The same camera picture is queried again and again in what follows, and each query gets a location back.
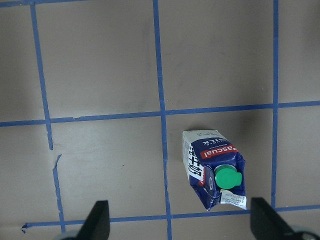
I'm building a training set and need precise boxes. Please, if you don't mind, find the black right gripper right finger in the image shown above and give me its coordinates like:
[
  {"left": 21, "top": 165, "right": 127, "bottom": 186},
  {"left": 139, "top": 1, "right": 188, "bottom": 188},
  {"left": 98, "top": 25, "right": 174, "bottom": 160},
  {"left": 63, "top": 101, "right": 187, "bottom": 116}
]
[{"left": 250, "top": 197, "right": 297, "bottom": 240}]

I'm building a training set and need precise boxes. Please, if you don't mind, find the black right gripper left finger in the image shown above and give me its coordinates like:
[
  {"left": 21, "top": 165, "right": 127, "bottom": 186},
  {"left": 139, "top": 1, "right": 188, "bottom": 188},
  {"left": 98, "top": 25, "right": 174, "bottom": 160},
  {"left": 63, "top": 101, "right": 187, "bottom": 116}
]
[{"left": 76, "top": 200, "right": 110, "bottom": 240}]

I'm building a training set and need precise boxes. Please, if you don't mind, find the blue white milk carton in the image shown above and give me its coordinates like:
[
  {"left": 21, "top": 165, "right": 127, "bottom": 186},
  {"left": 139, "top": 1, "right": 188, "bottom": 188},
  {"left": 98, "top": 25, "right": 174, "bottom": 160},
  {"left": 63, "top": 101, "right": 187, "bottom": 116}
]
[{"left": 182, "top": 130, "right": 247, "bottom": 211}]

